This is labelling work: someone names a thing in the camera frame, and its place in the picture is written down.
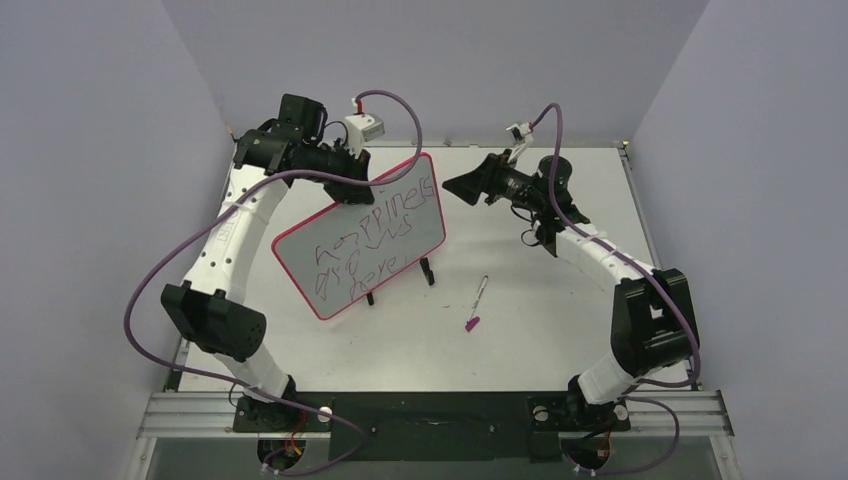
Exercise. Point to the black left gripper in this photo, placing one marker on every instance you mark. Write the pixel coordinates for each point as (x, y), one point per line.
(351, 193)

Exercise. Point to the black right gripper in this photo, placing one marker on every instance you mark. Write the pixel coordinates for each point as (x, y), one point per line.
(490, 178)

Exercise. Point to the pink framed whiteboard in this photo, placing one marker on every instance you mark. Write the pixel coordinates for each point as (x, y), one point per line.
(344, 253)

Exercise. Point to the white marker pen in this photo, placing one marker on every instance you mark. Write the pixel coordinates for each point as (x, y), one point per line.
(478, 296)

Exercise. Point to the magenta marker cap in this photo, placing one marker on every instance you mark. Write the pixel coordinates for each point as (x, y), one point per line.
(471, 324)

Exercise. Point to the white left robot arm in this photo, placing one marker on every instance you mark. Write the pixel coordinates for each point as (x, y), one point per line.
(208, 306)

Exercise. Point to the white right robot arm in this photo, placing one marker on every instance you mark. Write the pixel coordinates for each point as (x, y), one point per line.
(652, 324)

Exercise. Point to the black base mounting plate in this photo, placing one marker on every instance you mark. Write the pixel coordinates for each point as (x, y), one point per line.
(438, 426)

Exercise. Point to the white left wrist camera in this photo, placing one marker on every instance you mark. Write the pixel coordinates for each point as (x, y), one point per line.
(361, 128)

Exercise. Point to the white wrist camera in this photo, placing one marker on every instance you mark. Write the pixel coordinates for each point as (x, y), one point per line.
(361, 128)
(522, 134)

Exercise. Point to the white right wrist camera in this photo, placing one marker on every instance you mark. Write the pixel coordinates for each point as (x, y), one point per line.
(522, 134)

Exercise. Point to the aluminium front rail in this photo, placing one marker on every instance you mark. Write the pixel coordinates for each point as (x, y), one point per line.
(201, 415)

